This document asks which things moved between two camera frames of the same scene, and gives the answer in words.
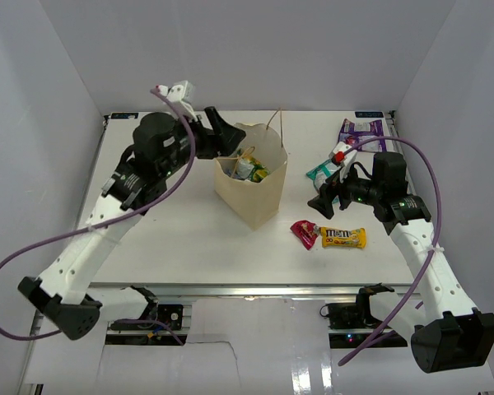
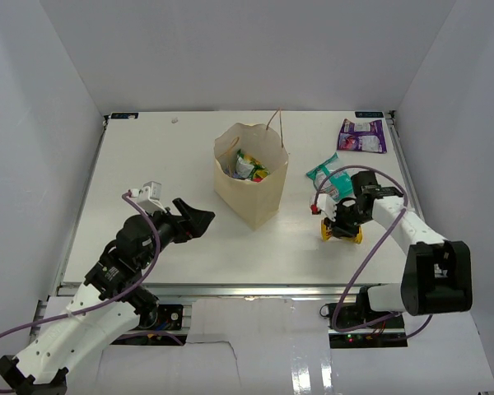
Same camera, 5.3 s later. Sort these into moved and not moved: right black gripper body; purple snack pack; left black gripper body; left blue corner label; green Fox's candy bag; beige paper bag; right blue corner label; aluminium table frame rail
Moved: left black gripper body; right black gripper body; green Fox's candy bag
Not moved: right blue corner label; purple snack pack; beige paper bag; left blue corner label; aluminium table frame rail
